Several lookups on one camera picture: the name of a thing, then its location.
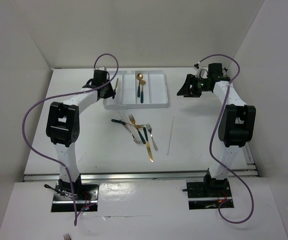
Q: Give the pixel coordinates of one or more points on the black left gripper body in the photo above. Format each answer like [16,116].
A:
[108,91]

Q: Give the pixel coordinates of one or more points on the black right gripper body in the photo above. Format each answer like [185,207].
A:
[200,85]

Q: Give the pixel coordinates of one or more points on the gold fork green handle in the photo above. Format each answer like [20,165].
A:
[131,118]
[126,123]

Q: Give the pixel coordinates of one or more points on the gold spoon green handle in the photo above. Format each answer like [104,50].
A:
[142,83]
[139,77]

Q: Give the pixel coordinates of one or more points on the silver fork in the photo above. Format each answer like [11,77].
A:
[149,128]
[133,137]

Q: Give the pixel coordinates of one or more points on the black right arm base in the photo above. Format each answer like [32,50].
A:
[208,188]

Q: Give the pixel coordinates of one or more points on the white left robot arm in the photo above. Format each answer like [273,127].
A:
[63,127]

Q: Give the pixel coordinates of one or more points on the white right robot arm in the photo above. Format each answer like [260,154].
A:
[215,71]

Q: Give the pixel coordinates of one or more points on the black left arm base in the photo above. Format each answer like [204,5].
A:
[87,194]

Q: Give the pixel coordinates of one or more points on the white compartment cutlery tray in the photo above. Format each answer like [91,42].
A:
[155,91]

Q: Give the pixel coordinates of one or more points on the white chopstick right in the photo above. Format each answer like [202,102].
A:
[170,136]

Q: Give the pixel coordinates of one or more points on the gold fork bottom edge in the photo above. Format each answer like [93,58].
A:
[67,237]

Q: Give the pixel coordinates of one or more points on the aluminium rail right side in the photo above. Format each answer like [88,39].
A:
[249,155]

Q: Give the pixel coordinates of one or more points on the aluminium rail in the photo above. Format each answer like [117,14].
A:
[249,155]
[122,176]

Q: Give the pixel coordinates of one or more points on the aluminium rail front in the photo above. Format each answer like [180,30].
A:
[122,176]

